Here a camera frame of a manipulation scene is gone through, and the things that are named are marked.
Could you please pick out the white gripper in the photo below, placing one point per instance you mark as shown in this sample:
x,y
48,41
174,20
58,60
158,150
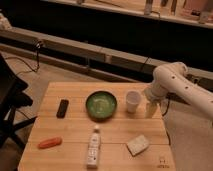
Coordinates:
x,y
154,93

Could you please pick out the white ceramic cup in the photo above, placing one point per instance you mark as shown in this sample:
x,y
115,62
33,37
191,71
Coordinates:
x,y
133,99

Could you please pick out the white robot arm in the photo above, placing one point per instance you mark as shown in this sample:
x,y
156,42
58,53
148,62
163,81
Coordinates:
x,y
171,78

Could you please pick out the green ceramic bowl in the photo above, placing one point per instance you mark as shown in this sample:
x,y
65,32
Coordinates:
x,y
101,105

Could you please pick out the white sponge block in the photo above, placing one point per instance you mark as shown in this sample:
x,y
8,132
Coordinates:
x,y
137,145

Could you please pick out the white plastic bottle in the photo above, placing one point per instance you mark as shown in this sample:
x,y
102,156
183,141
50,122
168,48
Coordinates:
x,y
94,148

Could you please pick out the black remote control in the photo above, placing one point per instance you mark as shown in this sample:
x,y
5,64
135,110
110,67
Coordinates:
x,y
62,108

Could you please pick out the orange carrot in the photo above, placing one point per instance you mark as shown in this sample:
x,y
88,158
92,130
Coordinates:
x,y
50,143

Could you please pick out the black office chair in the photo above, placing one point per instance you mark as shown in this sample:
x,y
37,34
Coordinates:
x,y
12,97

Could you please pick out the long metal rail beam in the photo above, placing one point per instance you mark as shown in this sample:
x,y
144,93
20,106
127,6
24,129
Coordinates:
x,y
82,57

